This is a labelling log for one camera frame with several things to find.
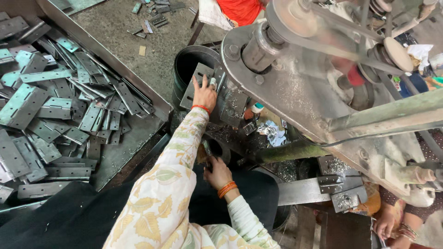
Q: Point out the dark wooden leg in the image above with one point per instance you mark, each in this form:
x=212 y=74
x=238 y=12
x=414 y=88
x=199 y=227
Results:
x=196 y=31

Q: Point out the crumpled plastic wrapper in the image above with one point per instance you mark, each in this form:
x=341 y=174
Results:
x=271 y=133

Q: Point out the green metal beam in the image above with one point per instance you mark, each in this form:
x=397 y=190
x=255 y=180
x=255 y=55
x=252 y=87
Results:
x=387 y=110

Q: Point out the white bottle green cap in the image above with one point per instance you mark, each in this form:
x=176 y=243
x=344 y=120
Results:
x=257 y=108

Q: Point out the grey press machine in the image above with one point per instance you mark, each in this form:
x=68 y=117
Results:
x=311 y=103

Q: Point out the small square metal piece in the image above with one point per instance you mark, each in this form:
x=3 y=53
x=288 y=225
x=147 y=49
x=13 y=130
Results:
x=249 y=128

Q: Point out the pile of grey hinges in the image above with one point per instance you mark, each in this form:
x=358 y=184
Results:
x=52 y=110

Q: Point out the pile of metal shavings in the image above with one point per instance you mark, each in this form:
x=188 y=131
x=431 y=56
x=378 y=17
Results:
x=287 y=171

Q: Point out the white cloth bag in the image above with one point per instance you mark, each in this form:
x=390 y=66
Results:
x=211 y=13

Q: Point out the red cloth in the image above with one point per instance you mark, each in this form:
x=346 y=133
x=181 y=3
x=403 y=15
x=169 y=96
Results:
x=240 y=10

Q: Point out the crumpled white rag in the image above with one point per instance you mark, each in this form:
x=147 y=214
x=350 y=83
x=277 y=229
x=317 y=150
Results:
x=420 y=52

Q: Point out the orange bangles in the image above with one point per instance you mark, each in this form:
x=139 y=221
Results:
x=227 y=189

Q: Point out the folded hinge with holes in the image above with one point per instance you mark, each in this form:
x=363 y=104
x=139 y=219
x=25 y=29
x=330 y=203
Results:
x=328 y=184

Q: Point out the metal die block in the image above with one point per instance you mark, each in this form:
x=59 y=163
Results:
x=235 y=107

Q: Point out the large metal tray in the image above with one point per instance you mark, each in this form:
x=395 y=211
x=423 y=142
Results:
x=124 y=155

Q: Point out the spinning machine flywheel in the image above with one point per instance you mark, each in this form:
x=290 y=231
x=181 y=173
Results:
x=297 y=17

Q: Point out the person's black clothed lap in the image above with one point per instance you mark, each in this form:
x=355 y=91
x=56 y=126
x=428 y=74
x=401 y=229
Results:
x=69 y=221

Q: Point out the flat metal chute plate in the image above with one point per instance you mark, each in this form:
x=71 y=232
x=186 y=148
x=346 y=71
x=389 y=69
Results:
x=297 y=190

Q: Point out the scattered hinge pieces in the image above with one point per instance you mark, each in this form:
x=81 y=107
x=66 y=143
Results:
x=155 y=19

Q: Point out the green metal bar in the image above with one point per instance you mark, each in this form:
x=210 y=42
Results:
x=290 y=152

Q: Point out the person's right fingers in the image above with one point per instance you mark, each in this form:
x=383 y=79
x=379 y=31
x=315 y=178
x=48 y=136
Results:
x=209 y=166

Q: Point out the person's left hand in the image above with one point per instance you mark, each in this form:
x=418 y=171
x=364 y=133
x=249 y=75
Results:
x=204 y=96

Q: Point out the black round drum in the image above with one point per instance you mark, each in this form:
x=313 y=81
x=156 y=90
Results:
x=187 y=62

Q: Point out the person's left fingers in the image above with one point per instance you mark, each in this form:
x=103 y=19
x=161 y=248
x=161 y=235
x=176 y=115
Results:
x=205 y=81

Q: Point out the grey metal hinge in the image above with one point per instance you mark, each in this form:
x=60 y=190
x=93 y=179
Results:
x=188 y=91

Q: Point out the person's right hand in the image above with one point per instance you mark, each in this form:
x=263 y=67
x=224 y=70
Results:
x=218 y=174

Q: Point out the hinge covered with shavings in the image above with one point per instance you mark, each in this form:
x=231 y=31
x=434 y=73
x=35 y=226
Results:
x=348 y=200

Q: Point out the small cardboard scrap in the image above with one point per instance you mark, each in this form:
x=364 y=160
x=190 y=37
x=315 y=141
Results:
x=142 y=51

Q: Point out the red thread wristband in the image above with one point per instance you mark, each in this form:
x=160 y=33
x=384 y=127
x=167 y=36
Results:
x=200 y=107

